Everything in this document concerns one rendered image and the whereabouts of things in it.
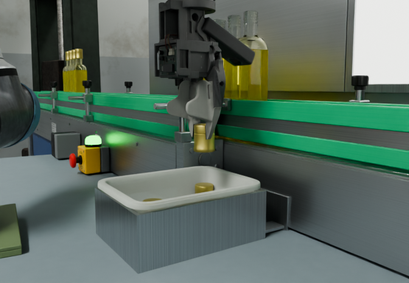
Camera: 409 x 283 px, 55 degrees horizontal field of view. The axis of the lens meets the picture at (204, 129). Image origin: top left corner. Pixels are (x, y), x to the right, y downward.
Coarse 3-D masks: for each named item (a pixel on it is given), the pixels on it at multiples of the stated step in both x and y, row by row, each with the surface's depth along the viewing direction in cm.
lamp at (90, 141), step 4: (88, 136) 110; (92, 136) 109; (96, 136) 110; (88, 140) 108; (92, 140) 108; (96, 140) 109; (100, 140) 110; (88, 144) 109; (92, 144) 108; (96, 144) 109; (100, 144) 110
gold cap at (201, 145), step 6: (198, 126) 63; (204, 126) 63; (198, 132) 64; (204, 132) 63; (198, 138) 64; (204, 138) 63; (198, 144) 64; (204, 144) 64; (210, 144) 64; (198, 150) 64; (204, 150) 64; (210, 150) 64
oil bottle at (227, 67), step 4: (224, 60) 84; (224, 64) 85; (228, 64) 83; (224, 68) 85; (228, 68) 83; (228, 72) 84; (228, 76) 84; (228, 80) 84; (228, 84) 84; (228, 88) 84; (228, 92) 84; (224, 96) 85; (228, 96) 84; (220, 136) 88
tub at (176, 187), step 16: (128, 176) 67; (144, 176) 68; (160, 176) 70; (176, 176) 72; (192, 176) 74; (208, 176) 74; (224, 176) 70; (240, 176) 66; (112, 192) 57; (128, 192) 67; (144, 192) 68; (160, 192) 70; (176, 192) 72; (192, 192) 74; (208, 192) 56; (224, 192) 58; (240, 192) 59; (144, 208) 51; (160, 208) 53
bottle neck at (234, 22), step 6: (228, 18) 85; (234, 18) 84; (240, 18) 85; (228, 24) 85; (234, 24) 84; (240, 24) 85; (228, 30) 85; (234, 30) 84; (240, 30) 85; (234, 36) 84; (240, 36) 85
